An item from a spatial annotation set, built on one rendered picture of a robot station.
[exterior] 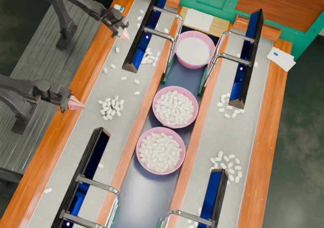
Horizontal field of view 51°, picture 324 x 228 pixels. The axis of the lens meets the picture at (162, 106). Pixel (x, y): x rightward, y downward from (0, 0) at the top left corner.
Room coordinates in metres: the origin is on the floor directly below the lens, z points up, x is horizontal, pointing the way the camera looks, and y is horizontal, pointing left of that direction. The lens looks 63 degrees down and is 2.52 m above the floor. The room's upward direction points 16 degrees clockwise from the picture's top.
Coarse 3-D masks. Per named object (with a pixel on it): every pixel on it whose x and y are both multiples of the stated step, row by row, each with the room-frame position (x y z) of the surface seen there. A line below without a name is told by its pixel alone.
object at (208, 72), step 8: (224, 32) 1.23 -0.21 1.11; (232, 32) 1.24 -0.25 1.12; (248, 40) 1.22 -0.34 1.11; (256, 40) 1.24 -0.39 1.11; (216, 48) 1.23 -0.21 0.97; (216, 56) 1.08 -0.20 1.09; (224, 56) 1.08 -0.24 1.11; (232, 56) 1.08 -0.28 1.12; (208, 64) 1.23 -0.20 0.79; (248, 64) 1.07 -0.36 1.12; (208, 72) 1.08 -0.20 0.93; (200, 88) 1.08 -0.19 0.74; (200, 96) 1.06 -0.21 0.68
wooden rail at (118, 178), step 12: (180, 12) 1.60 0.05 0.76; (168, 48) 1.29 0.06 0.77; (156, 72) 1.09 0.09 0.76; (156, 84) 1.01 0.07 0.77; (144, 96) 0.91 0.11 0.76; (144, 108) 0.84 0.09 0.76; (144, 120) 0.77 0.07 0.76; (132, 132) 0.68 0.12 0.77; (132, 144) 0.61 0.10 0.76; (132, 156) 0.56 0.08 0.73; (120, 168) 0.47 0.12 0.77; (120, 180) 0.41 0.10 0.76; (108, 192) 0.34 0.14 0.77; (108, 204) 0.28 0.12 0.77
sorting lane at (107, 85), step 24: (144, 0) 1.63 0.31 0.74; (168, 24) 1.49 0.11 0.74; (120, 48) 1.20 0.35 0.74; (120, 72) 1.04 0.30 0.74; (144, 72) 1.08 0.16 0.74; (96, 96) 0.84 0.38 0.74; (120, 96) 0.88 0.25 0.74; (96, 120) 0.70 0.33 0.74; (120, 120) 0.74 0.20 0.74; (72, 144) 0.53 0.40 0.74; (120, 144) 0.60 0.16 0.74; (72, 168) 0.41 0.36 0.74; (48, 192) 0.26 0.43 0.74; (96, 192) 0.32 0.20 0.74; (48, 216) 0.15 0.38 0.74; (96, 216) 0.21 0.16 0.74
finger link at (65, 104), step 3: (69, 96) 0.63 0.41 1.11; (72, 96) 0.64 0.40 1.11; (66, 99) 0.61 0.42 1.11; (69, 99) 0.62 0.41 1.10; (72, 99) 0.62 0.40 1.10; (75, 99) 0.63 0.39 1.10; (63, 102) 0.60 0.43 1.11; (66, 102) 0.60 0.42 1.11; (78, 102) 0.62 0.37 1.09; (63, 105) 0.58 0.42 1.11; (66, 105) 0.59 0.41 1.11; (63, 108) 0.57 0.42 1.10; (66, 108) 0.58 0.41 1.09
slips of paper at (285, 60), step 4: (272, 48) 1.51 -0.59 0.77; (272, 52) 1.48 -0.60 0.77; (276, 52) 1.49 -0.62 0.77; (280, 52) 1.50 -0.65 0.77; (268, 56) 1.44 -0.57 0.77; (272, 56) 1.45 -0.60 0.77; (276, 56) 1.46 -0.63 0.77; (280, 56) 1.46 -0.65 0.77; (284, 56) 1.47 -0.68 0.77; (288, 56) 1.48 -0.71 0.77; (292, 56) 1.49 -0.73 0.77; (272, 60) 1.42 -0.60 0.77; (276, 60) 1.42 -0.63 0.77; (280, 60) 1.43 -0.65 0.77; (284, 60) 1.44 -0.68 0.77; (288, 60) 1.45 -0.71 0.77; (292, 60) 1.46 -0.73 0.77; (280, 64) 1.40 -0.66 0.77; (284, 64) 1.41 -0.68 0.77; (288, 64) 1.42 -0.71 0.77; (292, 64) 1.43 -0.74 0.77; (284, 68) 1.38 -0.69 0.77; (288, 68) 1.39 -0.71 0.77
